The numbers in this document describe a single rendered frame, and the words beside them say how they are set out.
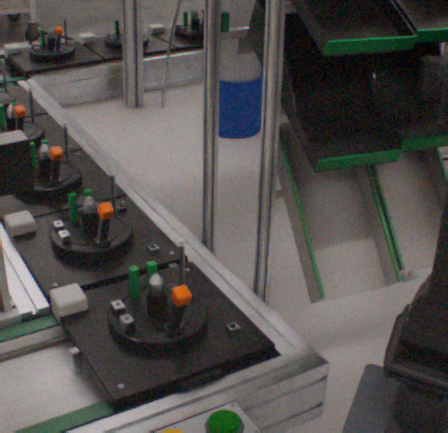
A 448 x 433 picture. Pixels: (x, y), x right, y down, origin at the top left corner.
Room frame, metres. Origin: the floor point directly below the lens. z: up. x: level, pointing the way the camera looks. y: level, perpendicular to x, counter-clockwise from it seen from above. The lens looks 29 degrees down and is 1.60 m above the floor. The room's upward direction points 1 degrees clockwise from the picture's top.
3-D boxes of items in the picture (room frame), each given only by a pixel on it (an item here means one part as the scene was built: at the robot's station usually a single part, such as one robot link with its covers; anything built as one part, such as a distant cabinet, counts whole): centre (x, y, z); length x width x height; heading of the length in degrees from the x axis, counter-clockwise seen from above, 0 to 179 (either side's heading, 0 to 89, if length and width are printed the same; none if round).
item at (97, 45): (2.24, 0.32, 1.01); 0.24 x 0.24 x 0.13; 31
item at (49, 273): (1.05, 0.22, 1.01); 0.24 x 0.24 x 0.13; 31
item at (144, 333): (0.83, 0.09, 0.98); 0.14 x 0.14 x 0.02
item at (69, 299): (0.86, 0.22, 0.97); 0.05 x 0.05 x 0.04; 31
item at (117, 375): (0.83, 0.09, 0.96); 0.24 x 0.24 x 0.02; 31
